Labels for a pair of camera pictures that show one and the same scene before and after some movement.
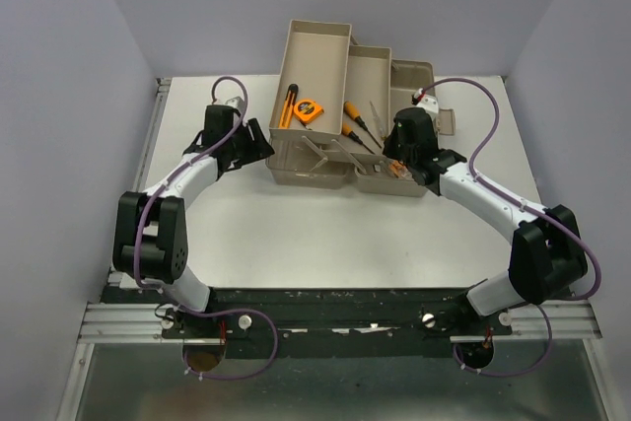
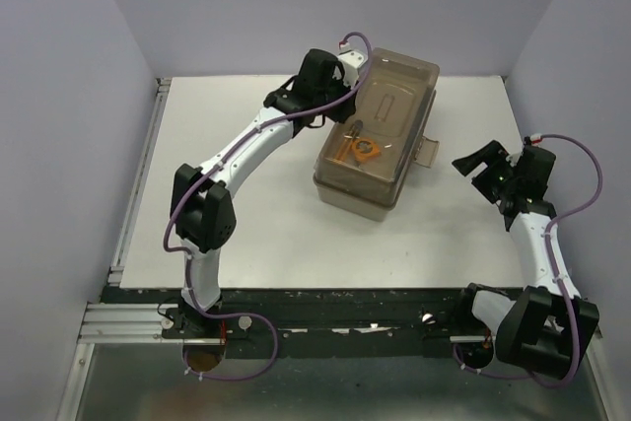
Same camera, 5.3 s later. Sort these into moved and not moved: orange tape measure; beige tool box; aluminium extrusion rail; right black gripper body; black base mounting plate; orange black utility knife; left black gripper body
Moved: beige tool box; left black gripper body; right black gripper body; orange black utility knife; orange tape measure
Not moved: black base mounting plate; aluminium extrusion rail
